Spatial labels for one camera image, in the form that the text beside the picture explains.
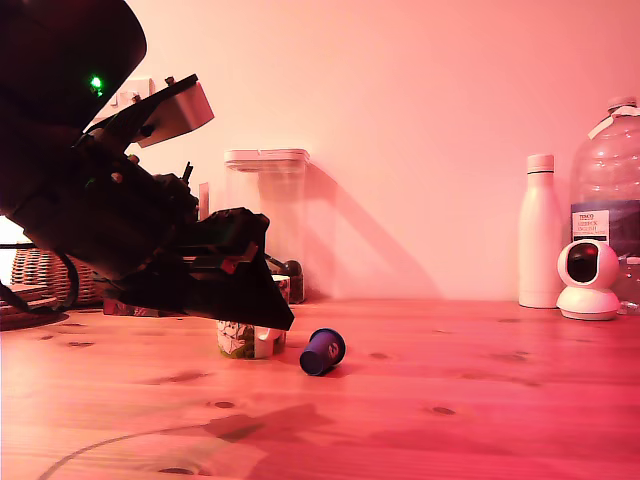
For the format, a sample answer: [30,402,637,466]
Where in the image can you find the blue coffee capsule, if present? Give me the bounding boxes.
[298,327,347,377]

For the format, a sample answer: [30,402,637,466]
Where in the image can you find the dark glass jar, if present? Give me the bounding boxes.
[269,257,305,305]

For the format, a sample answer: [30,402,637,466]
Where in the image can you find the white floral patterned mug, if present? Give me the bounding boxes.
[216,273,292,361]

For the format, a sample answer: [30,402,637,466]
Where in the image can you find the clear storage jar white lid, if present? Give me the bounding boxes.
[223,148,311,304]

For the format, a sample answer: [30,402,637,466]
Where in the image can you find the floral patterned container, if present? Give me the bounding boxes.
[102,298,162,318]

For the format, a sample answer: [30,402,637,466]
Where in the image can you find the wicker basket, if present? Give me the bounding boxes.
[10,247,104,308]

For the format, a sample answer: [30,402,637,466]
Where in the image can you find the dark flat round mat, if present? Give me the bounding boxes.
[0,310,69,333]

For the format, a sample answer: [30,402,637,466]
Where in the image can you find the white insulated bottle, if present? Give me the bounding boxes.
[518,153,564,309]

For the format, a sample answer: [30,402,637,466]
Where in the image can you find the large clear water bottle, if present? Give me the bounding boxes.
[569,96,640,316]

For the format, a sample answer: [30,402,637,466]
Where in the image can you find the black cable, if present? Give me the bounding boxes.
[0,282,67,317]
[56,252,82,309]

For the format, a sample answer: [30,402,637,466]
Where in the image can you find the pale camera box with bracket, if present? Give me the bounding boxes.
[82,73,217,150]

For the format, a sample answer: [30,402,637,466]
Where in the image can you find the white wall socket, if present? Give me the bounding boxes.
[111,76,154,109]

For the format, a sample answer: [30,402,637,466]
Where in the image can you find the small white round camera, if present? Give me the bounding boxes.
[555,241,623,322]

